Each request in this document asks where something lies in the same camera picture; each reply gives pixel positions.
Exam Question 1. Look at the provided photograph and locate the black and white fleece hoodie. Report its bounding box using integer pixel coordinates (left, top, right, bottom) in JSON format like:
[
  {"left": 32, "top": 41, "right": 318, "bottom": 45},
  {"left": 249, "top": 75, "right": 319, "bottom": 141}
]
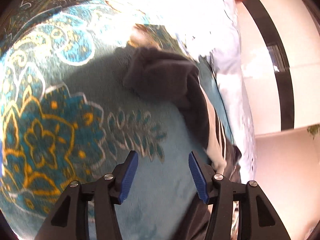
[{"left": 122, "top": 47, "right": 243, "bottom": 240}]

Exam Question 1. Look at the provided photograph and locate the green hanging plant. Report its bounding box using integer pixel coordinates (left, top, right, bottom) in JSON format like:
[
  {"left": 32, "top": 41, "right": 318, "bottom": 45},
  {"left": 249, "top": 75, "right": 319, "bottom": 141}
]
[{"left": 307, "top": 124, "right": 320, "bottom": 139}]

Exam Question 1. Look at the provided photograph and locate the teal floral bed blanket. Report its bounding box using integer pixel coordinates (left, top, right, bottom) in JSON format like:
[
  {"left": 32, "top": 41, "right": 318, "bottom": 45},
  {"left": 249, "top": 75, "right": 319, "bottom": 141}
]
[{"left": 1, "top": 0, "right": 225, "bottom": 239}]

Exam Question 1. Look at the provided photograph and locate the white glossy wardrobe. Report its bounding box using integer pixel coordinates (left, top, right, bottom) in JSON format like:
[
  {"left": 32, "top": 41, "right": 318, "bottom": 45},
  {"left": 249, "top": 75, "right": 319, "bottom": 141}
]
[{"left": 237, "top": 0, "right": 319, "bottom": 136}]

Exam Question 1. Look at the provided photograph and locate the light blue floral quilt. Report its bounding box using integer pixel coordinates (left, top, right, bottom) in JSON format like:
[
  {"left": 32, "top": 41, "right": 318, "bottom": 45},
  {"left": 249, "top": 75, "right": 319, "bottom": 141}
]
[{"left": 177, "top": 0, "right": 257, "bottom": 183}]

